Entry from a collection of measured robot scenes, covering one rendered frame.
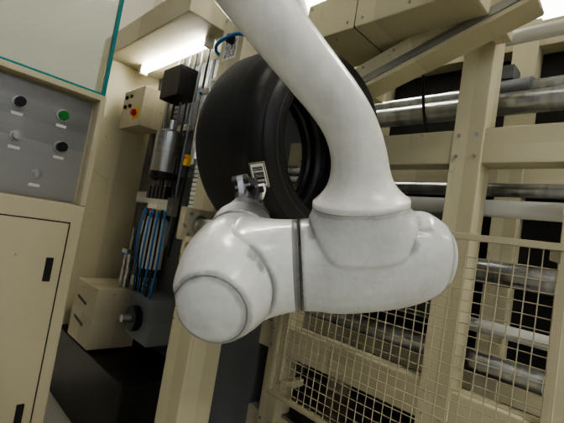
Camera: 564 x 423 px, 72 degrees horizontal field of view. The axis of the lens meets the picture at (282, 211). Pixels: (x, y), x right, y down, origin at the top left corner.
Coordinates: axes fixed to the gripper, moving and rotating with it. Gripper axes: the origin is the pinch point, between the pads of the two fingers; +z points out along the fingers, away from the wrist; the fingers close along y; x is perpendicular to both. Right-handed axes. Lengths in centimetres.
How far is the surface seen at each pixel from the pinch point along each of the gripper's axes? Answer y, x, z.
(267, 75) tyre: -21.0, 5.2, 23.3
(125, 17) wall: -131, -162, 407
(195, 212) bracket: 11.8, -25.5, 38.1
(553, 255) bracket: 34, 65, 17
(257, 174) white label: -0.5, -1.2, 14.9
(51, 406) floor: 93, -121, 61
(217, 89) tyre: -20.8, -8.5, 32.2
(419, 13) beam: -30, 52, 59
